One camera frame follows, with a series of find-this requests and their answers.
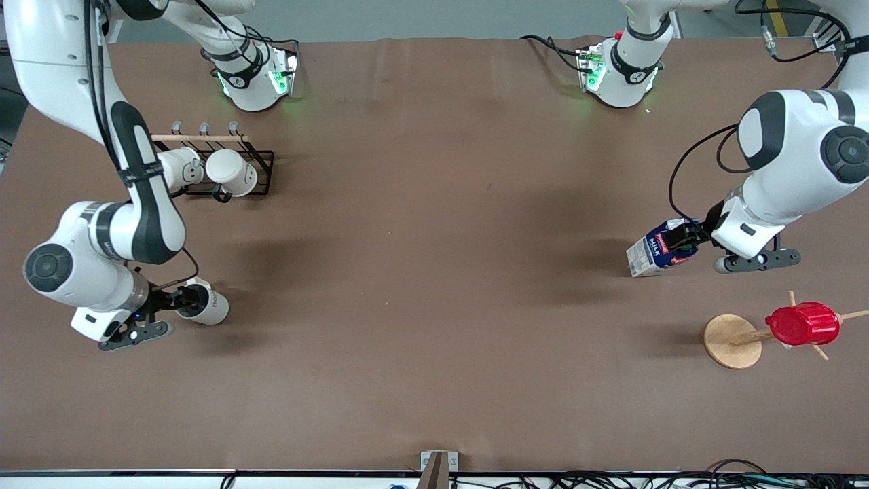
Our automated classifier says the black cable with metal connector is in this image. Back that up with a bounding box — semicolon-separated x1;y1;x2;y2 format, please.
733;0;853;90

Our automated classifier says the black wire mug rack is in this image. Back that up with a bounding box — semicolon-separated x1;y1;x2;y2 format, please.
151;121;275;203

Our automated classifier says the black base cable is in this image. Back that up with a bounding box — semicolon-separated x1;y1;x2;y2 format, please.
521;34;586;73

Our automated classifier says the blue white milk carton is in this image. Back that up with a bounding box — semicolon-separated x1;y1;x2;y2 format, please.
625;217;701;278

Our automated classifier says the aluminium frame profile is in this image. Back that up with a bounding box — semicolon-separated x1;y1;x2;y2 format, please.
811;19;844;54

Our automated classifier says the black floor cable bundle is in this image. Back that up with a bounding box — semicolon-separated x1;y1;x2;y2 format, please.
540;458;869;489

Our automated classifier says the red plastic cup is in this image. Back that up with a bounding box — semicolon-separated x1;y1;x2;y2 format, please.
765;302;842;347

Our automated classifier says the white cup with handle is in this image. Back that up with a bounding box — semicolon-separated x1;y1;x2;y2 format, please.
177;278;230;326

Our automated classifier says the plain white black-handled mug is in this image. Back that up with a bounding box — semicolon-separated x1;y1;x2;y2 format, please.
205;149;259;204

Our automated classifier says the wooden mug tree stand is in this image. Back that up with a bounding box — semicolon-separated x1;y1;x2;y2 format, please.
703;291;869;370

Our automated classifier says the brown table cover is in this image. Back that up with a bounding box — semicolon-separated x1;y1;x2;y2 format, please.
0;35;869;474

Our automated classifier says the white mug with face print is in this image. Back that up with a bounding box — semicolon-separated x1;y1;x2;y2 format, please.
158;147;204;192

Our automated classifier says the brown wooden post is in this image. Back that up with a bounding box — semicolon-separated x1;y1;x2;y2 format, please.
415;452;450;489

